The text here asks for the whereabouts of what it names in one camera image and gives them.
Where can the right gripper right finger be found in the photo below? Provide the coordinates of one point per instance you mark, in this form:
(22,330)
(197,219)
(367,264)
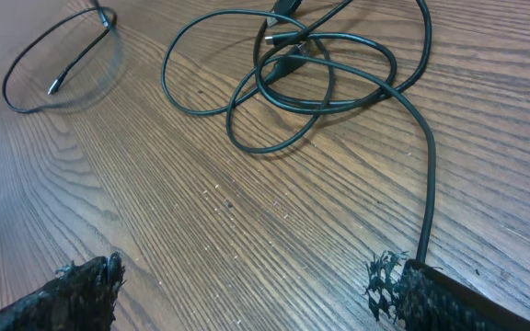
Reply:
(423,298)

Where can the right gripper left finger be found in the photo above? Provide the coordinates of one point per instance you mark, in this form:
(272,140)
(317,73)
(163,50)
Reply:
(81,298)

